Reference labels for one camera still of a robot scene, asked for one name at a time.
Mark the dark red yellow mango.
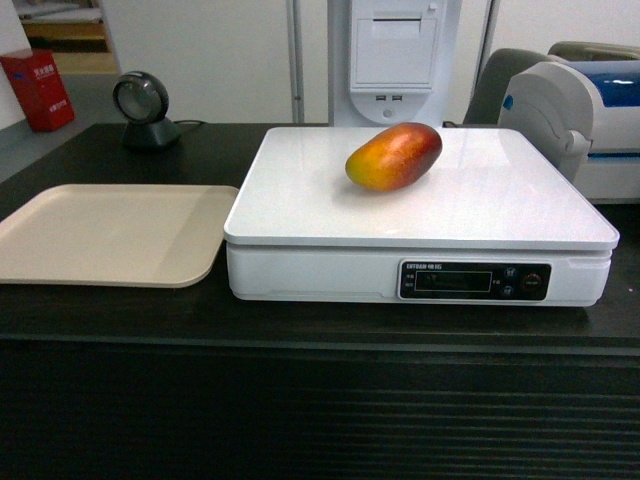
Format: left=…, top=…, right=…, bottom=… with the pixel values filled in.
left=345, top=122, right=443, bottom=192

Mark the white checkout scale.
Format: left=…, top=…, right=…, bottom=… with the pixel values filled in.
left=224, top=127, right=620, bottom=306

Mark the black checkout counter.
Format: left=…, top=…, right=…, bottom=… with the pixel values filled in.
left=0, top=122, right=640, bottom=480

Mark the white receipt printer kiosk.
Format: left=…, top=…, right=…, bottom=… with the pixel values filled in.
left=327, top=0, right=462, bottom=127

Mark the beige plastic tray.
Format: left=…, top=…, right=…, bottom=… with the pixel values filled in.
left=1, top=184, right=238, bottom=288

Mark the grey office chair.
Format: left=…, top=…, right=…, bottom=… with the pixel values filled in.
left=462, top=48, right=549, bottom=125

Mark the black barcode scanner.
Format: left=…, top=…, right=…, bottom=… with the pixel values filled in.
left=112, top=71, right=181, bottom=151

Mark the grey label printer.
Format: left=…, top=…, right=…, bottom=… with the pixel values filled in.
left=498, top=62, right=603, bottom=181

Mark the blue white printer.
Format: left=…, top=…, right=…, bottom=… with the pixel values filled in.
left=568, top=60, right=639, bottom=203

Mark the red fire extinguisher box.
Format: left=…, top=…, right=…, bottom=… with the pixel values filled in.
left=1, top=49, right=75, bottom=132

